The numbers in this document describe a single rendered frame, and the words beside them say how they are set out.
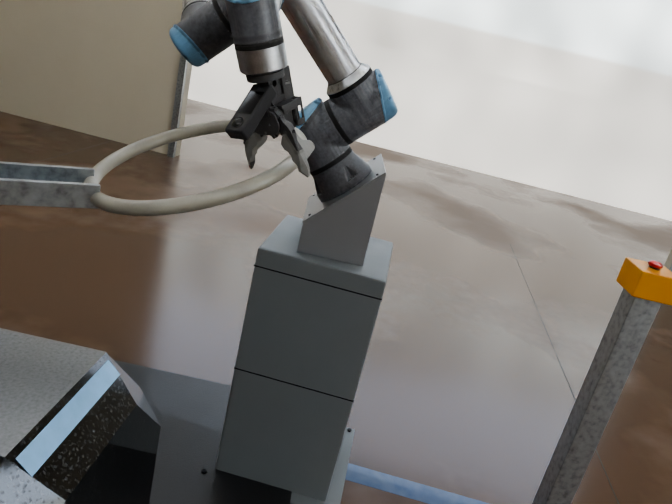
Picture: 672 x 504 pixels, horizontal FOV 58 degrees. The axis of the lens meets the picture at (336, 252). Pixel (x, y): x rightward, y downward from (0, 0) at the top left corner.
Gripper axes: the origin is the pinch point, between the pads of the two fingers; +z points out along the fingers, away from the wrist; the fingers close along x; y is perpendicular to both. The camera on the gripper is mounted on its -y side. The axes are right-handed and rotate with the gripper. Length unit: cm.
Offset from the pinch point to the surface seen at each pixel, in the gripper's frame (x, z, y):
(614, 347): -53, 77, 69
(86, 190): 29.6, -2.7, -23.2
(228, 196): 2.0, -0.4, -12.0
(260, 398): 41, 91, 15
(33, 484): 3, 25, -63
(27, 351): 29, 20, -46
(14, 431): 10, 20, -60
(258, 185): -0.5, -0.5, -6.1
